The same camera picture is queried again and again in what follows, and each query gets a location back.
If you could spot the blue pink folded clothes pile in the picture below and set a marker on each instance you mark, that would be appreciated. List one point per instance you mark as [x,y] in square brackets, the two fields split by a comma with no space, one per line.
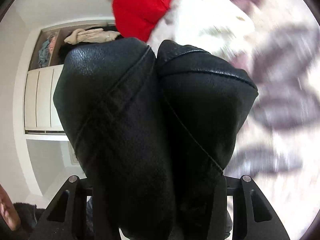
[46,50]

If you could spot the white sliding-door wardrobe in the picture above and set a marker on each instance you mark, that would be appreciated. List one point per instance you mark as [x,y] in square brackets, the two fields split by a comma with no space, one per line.
[34,111]

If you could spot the black leather jacket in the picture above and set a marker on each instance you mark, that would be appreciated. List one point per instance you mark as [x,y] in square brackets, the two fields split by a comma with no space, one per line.
[153,133]

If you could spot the floral fleece bed blanket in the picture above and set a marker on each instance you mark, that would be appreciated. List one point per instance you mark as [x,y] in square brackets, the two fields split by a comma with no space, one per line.
[277,43]

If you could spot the beige hanging coat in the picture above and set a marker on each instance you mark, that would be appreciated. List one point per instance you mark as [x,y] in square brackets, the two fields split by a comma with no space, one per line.
[91,36]

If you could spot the red quilt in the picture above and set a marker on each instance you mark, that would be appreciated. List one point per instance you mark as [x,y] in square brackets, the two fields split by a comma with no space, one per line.
[137,18]

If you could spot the grey gloved right hand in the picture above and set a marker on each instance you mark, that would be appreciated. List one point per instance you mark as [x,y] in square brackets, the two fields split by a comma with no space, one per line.
[8,211]

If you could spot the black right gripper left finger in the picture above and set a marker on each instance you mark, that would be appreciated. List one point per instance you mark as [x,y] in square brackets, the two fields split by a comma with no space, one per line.
[65,216]

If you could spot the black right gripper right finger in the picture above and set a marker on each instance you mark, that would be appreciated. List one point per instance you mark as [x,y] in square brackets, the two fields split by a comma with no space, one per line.
[253,215]

